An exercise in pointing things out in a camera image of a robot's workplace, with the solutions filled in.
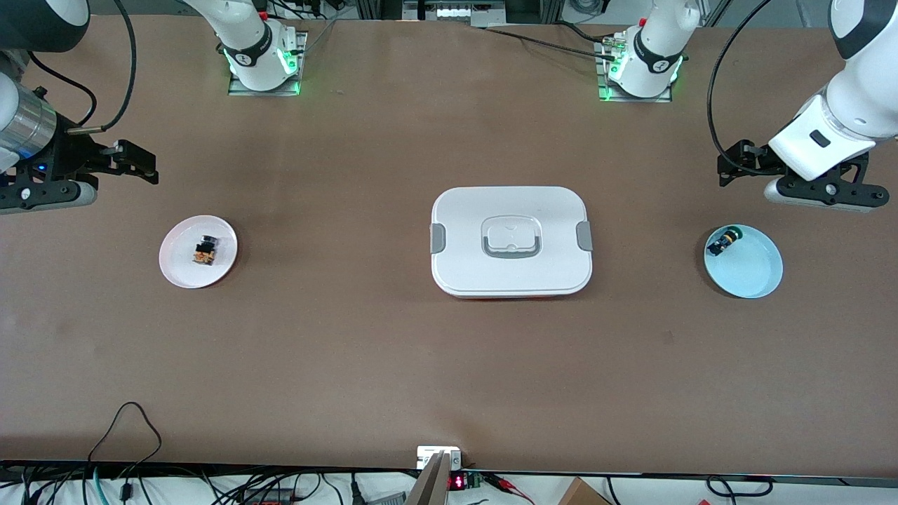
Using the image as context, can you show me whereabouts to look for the white lunch box grey clips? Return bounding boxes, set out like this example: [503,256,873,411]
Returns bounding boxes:
[429,186,594,300]

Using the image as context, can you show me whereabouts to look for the brown cardboard box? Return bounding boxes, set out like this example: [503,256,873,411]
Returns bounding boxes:
[558,477,612,505]

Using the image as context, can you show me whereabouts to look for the light blue round plate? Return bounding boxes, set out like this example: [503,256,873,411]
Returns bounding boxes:
[704,224,784,299]

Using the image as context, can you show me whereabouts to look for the pink round plate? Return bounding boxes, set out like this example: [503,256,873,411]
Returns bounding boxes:
[159,215,239,290]

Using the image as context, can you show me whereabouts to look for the small white block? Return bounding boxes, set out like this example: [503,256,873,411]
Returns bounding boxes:
[417,446,462,471]

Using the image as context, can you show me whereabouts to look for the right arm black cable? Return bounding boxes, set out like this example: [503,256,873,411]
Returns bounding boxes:
[27,52,98,128]
[67,0,138,134]

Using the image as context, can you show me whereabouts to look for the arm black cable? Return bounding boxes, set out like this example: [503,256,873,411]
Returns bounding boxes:
[67,0,138,134]
[27,52,98,128]
[706,0,782,175]

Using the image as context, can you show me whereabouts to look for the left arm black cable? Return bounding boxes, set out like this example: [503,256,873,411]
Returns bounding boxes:
[706,0,782,175]

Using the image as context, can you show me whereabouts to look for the green black switch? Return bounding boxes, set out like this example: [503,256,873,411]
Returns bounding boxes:
[707,227,744,257]

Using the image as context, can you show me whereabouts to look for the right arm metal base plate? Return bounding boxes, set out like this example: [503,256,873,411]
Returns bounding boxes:
[228,32,308,97]

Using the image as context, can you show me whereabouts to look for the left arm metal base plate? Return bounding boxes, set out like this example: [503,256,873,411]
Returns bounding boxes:
[595,39,673,104]

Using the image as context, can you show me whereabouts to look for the long black table cable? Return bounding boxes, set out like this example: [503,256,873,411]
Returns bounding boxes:
[483,25,622,64]

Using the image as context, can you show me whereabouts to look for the black looped cable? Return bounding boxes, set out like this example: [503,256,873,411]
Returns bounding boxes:
[88,401,163,505]

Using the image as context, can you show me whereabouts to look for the silver aluminium frame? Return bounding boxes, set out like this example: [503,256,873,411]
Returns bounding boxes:
[401,0,507,23]

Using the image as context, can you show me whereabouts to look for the red clip wires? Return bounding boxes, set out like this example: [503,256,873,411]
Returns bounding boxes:
[488,473,535,503]

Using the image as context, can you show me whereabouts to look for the grey metal post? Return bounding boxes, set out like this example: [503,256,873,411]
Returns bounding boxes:
[406,451,451,505]

